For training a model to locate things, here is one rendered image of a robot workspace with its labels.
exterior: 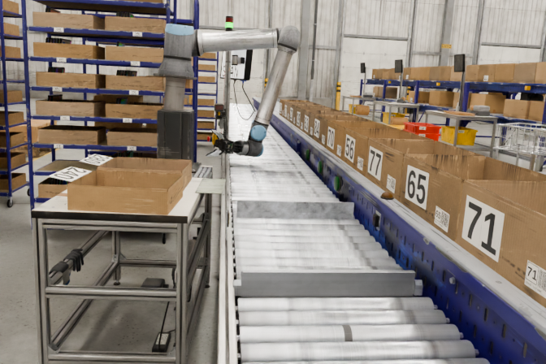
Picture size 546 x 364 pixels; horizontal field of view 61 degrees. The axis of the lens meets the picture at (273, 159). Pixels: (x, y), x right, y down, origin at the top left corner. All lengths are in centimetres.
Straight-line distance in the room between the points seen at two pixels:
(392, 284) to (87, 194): 114
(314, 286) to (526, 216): 55
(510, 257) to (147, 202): 124
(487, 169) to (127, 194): 128
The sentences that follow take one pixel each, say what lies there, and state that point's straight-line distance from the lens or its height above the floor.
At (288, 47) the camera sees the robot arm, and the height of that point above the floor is 144.
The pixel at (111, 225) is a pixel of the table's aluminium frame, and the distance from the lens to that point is 188.
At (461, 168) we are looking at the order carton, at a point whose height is 101.
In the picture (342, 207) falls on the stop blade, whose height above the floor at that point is 79.
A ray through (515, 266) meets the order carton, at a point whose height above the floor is 92.
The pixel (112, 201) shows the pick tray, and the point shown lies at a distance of 185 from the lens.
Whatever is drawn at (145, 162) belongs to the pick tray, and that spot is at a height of 83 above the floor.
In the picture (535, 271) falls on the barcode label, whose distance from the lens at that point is 104.
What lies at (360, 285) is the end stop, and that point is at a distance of 131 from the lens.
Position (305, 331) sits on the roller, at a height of 75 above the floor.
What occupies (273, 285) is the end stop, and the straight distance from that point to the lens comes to 126.
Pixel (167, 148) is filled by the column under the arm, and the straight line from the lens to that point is 258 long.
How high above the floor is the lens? 128
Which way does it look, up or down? 10 degrees down
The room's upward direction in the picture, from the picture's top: 3 degrees clockwise
